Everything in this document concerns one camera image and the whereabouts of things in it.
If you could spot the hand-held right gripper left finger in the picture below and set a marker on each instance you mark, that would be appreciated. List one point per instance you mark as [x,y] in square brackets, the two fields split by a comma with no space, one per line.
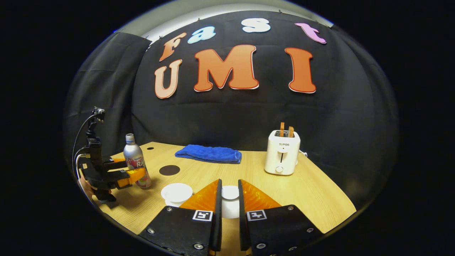
[218,227]

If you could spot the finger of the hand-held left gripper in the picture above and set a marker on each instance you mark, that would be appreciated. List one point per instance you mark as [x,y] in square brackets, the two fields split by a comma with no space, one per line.
[115,163]
[129,177]

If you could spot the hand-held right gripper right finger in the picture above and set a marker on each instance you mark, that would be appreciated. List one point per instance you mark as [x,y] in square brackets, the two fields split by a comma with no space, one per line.
[242,227]

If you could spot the silver water bottle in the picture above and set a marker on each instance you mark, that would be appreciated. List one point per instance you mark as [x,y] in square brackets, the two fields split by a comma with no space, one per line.
[132,153]

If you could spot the white teacup lid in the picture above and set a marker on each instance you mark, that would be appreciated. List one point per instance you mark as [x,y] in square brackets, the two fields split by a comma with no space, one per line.
[230,208]

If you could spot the dark round coaster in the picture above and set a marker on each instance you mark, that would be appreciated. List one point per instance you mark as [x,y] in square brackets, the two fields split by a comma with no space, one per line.
[169,170]

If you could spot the white teacup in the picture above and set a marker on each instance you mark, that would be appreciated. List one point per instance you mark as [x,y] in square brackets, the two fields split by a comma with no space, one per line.
[176,192]

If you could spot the white saucer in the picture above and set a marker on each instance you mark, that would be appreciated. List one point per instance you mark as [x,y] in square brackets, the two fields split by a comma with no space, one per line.
[172,204]

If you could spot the blue towel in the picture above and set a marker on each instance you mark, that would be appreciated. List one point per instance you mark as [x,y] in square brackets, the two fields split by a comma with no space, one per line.
[209,153]

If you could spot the white toaster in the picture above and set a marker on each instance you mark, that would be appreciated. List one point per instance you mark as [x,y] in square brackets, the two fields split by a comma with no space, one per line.
[282,156]

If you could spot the toast slice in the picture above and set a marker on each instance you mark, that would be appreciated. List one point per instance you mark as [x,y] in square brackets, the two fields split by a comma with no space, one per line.
[290,131]
[282,128]

